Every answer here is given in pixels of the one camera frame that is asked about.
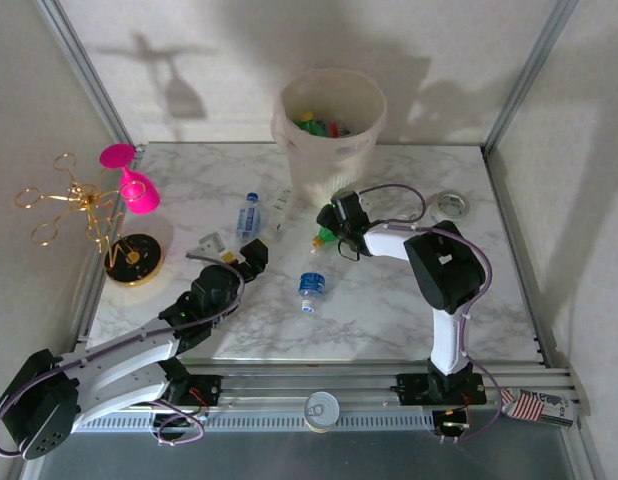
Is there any tin can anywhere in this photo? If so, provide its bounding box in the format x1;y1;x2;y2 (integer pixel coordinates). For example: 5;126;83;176
302;391;339;434

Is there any carton with flag print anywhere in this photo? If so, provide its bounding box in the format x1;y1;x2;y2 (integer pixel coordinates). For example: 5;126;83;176
498;387;575;430

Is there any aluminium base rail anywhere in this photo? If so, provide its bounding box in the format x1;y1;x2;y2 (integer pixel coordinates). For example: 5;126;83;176
76;360;588;434

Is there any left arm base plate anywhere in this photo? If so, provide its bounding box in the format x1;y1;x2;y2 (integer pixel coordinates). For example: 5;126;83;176
181;373;223;407

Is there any crushed bottle blue label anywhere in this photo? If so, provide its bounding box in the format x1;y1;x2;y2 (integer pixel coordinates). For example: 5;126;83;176
297;271;327;314

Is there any small clear bottle green label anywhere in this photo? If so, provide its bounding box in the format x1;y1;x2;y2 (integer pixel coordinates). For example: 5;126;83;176
271;187;293;236

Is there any white plastic bin with liner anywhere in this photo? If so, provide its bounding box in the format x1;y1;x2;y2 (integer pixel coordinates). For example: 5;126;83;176
271;67;389;201

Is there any water bottle light blue label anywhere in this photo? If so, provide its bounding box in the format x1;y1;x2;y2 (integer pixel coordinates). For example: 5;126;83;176
236;192;265;241

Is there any gold wire glass rack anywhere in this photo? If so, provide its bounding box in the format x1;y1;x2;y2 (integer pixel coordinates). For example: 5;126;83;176
14;152;165;287

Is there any small circuit board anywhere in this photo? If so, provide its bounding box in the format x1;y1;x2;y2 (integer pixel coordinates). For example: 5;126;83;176
433;407;473;432

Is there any pink plastic wine glass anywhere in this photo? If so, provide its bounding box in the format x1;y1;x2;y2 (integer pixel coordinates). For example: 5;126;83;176
99;143;162;216

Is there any slotted grey cable duct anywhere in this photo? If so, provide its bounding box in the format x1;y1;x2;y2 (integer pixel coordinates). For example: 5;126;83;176
88;410;438;434

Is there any aluminium frame post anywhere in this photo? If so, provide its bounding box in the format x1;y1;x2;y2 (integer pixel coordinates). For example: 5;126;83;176
33;0;146;151
481;0;583;156

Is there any aluminium frame side rail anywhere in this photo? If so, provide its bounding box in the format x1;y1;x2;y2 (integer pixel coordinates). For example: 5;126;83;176
71;144;145;356
481;147;608;480

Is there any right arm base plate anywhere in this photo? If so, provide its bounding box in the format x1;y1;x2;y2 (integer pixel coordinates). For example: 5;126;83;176
396;372;485;405

